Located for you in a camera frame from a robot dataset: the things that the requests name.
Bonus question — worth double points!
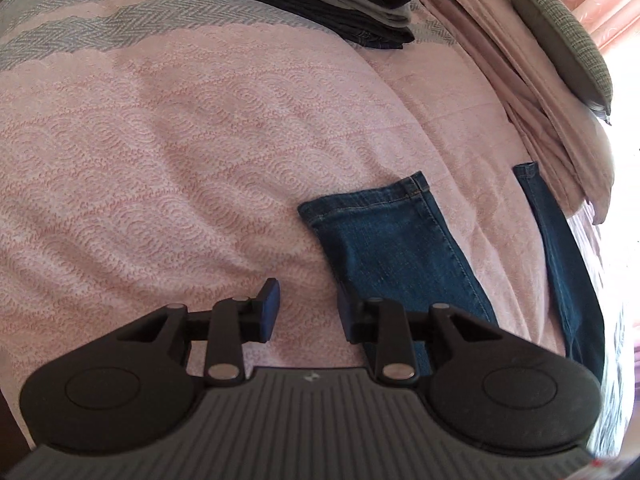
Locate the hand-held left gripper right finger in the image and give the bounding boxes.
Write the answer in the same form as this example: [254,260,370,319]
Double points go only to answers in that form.
[337,286,503,387]

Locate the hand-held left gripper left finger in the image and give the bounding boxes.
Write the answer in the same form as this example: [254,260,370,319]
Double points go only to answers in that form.
[116,278,281,387]

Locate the blue denim pants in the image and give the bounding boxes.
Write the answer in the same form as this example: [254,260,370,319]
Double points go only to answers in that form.
[298,161,607,386]

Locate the folded navy pants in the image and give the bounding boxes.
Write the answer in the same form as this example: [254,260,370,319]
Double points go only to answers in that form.
[177,0,417,51]

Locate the pink patterned bedspread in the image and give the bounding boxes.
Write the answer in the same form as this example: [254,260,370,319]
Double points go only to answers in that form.
[0,0,627,461]

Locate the folded pink quilt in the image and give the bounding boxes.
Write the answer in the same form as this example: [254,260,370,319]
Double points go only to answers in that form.
[410,0,616,226]

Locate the grey pillow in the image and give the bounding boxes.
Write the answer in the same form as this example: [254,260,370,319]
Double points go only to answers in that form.
[487,0,614,126]

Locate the pink curtain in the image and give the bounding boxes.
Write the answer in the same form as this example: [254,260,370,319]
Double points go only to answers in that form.
[525,0,640,63]

